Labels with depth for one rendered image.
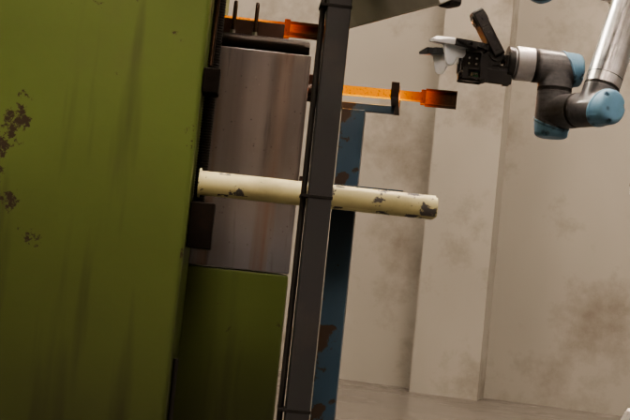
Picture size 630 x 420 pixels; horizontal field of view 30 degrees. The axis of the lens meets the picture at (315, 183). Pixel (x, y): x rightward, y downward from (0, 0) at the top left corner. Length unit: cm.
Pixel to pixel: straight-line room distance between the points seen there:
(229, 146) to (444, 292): 294
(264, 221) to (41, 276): 50
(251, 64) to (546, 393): 322
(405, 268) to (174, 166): 342
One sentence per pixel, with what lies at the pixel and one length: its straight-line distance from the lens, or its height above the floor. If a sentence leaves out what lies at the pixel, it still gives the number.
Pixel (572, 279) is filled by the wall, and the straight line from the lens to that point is 531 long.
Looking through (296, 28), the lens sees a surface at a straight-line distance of 257.
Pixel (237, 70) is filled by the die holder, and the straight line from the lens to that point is 239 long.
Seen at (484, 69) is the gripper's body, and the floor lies 95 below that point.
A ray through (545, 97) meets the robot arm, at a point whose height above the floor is 91.
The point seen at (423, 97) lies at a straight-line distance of 305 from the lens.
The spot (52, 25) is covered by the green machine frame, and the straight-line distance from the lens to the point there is 215.
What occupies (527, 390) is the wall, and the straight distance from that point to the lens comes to 534.
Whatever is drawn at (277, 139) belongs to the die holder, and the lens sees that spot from 238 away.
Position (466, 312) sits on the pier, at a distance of 519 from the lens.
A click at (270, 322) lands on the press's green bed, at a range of 237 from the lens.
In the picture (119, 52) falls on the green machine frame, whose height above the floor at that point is 83.
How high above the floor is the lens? 48
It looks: 4 degrees up
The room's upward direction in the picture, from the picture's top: 6 degrees clockwise
